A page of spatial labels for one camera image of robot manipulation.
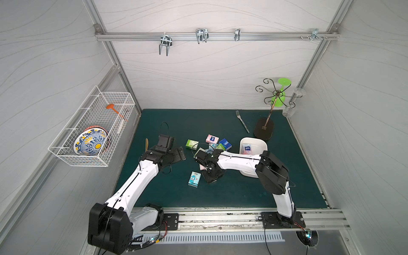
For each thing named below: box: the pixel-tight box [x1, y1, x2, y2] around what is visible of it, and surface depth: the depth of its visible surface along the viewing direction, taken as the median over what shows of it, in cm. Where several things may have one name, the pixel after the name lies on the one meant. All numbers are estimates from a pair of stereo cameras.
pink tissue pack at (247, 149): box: [242, 143, 253, 156], surface depth 95 cm
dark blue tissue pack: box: [218, 138, 233, 151], surface depth 101 cm
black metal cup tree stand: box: [254, 78, 304, 141], surface depth 92 cm
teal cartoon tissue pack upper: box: [208, 143, 219, 152], surface depth 100 cm
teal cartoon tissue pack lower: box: [187, 171, 202, 189], surface depth 87 cm
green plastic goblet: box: [270, 77, 292, 108], surface depth 90 cm
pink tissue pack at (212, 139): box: [205, 133, 220, 144], surface depth 103 cm
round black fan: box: [295, 229, 320, 248], surface depth 73 cm
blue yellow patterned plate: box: [73, 125, 109, 156], surface depth 63 cm
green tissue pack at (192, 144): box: [185, 139, 200, 151], surface depth 101 cm
